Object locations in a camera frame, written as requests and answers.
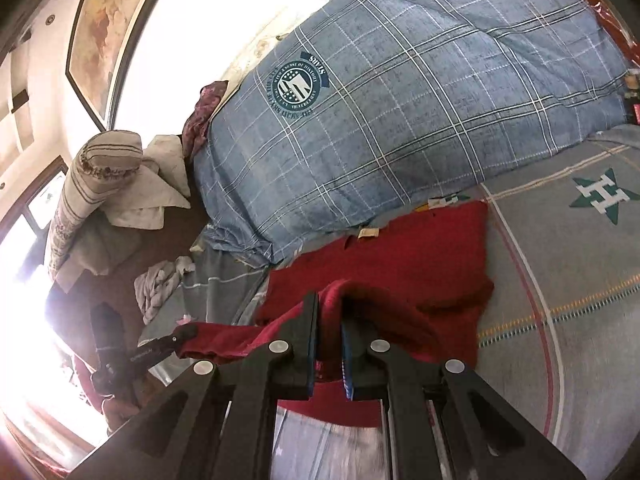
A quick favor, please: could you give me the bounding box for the red plastic bag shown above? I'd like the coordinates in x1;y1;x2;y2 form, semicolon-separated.
570;0;640;68

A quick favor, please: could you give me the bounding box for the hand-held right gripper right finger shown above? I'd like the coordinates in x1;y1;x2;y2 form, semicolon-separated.
340;317;588;480

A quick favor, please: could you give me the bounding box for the beige striped pillow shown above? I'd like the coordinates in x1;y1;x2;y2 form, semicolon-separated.
47;130;146;281

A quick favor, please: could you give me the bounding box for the pale grey crumpled cloth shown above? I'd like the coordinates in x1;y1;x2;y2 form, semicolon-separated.
134;256;196;325

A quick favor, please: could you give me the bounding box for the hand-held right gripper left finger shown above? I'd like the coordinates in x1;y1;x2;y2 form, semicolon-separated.
65;291;321;480

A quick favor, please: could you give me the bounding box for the white crumpled cloth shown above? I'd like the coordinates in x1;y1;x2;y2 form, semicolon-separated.
107;135;192;231

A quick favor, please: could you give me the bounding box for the grey star print bed sheet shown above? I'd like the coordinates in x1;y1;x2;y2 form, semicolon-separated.
150;125;640;480

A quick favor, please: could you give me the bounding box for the brown blanket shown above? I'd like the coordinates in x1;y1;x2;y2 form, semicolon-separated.
65;160;221;361

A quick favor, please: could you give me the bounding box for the framed wall picture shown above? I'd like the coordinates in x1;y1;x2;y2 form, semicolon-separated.
65;0;171;131

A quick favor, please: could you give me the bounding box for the blue plaid pillow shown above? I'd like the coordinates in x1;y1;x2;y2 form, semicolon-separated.
190;0;633;268

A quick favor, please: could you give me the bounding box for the wooden window frame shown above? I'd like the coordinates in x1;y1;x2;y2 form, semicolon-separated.
0;156;70;281

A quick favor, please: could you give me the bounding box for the maroon patterned cloth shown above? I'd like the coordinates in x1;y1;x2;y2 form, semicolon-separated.
181;80;230;161

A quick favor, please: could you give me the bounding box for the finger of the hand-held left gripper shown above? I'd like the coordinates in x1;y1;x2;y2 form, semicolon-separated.
130;324;197;369

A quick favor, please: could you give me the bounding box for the olive grey cloth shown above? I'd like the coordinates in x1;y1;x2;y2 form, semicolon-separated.
75;215;143;277

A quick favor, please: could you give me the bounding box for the red knit sweater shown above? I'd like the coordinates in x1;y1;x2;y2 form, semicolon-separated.
177;200;496;428

